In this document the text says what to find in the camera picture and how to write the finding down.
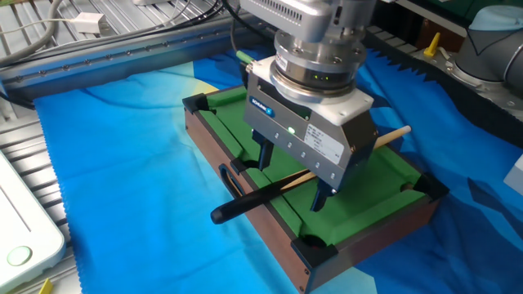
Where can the grey Schunk gripper body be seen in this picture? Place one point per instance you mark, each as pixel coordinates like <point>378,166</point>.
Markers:
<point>294,139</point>

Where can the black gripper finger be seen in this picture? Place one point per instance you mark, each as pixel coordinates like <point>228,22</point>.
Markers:
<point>320,198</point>
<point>265,153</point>

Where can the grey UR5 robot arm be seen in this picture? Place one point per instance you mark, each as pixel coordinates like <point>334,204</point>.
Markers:
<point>490,57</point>

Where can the mini pool table green felt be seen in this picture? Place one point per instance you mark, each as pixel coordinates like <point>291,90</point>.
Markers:
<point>367,196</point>

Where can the silver force torque sensor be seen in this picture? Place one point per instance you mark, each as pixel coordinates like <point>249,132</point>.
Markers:
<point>318,61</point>

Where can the silver vented box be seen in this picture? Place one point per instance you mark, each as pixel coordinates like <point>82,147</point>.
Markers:
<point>286,16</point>

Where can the blue mountain print cloth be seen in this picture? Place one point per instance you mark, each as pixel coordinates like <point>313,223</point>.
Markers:
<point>122,163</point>

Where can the yellow plastic hook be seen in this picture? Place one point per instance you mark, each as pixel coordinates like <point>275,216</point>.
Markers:
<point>46,286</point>
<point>431,47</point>

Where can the brown box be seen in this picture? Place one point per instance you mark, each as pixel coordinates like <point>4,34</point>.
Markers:
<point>433,34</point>

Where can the white power adapter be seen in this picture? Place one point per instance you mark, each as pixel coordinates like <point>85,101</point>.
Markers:
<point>90,22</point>

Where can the green round pendant button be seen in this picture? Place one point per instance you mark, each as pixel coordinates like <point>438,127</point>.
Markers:
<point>19,256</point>

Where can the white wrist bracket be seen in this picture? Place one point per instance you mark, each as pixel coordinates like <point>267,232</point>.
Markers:
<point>355,12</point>

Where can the grey aluminium rail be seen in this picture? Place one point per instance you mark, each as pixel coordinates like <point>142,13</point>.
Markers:
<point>122,57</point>

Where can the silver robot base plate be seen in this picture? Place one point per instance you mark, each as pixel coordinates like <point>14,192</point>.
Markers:
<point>470,87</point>

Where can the light grey switch box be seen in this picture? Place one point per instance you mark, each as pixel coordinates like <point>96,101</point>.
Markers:
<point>515,177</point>

